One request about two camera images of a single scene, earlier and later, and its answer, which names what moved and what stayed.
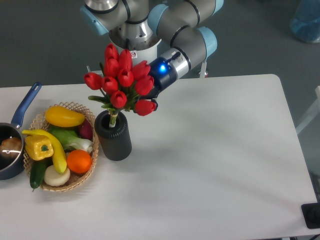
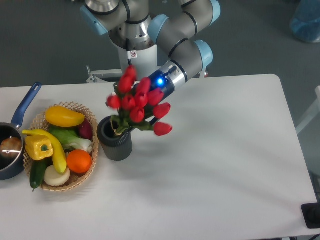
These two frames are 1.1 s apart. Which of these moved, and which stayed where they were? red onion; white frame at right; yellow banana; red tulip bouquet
Moved: red tulip bouquet
Stayed: yellow banana; white frame at right; red onion
